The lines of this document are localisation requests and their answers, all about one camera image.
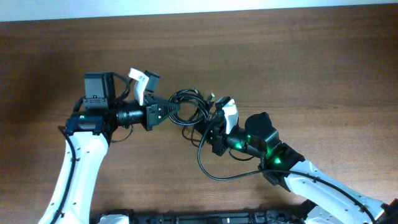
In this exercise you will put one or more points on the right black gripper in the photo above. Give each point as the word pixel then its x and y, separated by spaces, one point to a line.
pixel 218 130

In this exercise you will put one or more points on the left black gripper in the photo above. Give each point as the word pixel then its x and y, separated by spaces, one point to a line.
pixel 151 117

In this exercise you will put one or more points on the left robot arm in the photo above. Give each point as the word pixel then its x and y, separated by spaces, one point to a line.
pixel 110 101

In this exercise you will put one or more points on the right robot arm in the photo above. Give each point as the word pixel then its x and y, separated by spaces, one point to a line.
pixel 327 200

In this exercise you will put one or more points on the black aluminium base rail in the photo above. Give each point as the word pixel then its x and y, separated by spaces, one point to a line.
pixel 256 217

